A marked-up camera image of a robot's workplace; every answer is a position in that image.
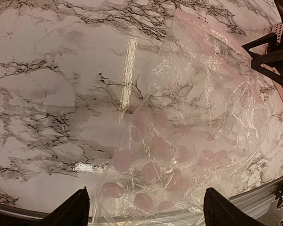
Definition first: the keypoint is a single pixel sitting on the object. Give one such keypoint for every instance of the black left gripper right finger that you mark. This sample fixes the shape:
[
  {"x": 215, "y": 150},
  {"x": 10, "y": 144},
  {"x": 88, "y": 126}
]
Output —
[{"x": 218, "y": 211}]

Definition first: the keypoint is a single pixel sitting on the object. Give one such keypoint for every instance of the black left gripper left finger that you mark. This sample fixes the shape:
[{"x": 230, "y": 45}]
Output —
[{"x": 73, "y": 212}]

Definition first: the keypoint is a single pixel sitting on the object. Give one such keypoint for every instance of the clear zip top bag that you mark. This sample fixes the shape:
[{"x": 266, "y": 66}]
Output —
[{"x": 201, "y": 122}]

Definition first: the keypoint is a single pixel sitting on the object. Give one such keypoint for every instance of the aluminium front table rail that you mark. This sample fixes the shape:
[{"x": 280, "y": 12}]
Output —
[{"x": 264, "y": 203}]

